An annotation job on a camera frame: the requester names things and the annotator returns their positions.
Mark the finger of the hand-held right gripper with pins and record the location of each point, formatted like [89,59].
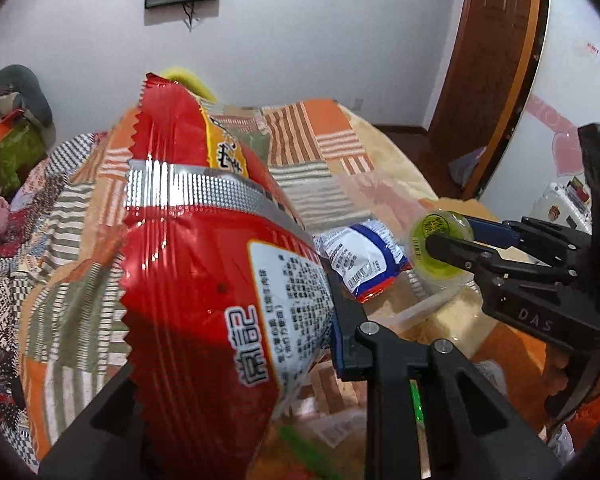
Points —
[490,230]
[452,250]

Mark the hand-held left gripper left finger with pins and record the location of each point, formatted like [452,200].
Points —
[105,422]

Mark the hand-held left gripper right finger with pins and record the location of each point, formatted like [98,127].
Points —
[349,320]

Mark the green jelly cup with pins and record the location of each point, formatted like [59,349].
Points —
[437,252]

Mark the clear plastic storage box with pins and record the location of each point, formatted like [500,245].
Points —
[405,320]

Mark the red snack bag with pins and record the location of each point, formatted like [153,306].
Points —
[200,270]

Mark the person's right hand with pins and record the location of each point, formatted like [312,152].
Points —
[562,372]

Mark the blue and white snack packet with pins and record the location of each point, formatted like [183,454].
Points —
[360,255]

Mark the grey cloth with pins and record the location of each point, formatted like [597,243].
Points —
[467,167]

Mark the white box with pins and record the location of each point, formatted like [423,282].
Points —
[562,205]

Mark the green packet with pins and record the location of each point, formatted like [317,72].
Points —
[305,452]

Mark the patchwork blanket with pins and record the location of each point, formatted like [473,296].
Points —
[65,270]

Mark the brown wooden door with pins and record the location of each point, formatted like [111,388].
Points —
[490,50]

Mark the yellow snack bag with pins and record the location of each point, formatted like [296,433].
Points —
[192,80]

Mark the pile of clothes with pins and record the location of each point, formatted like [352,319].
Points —
[15,120]

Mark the pink wall sticker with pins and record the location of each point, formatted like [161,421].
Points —
[555,132]

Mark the red wall sticker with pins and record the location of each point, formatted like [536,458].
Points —
[592,50]

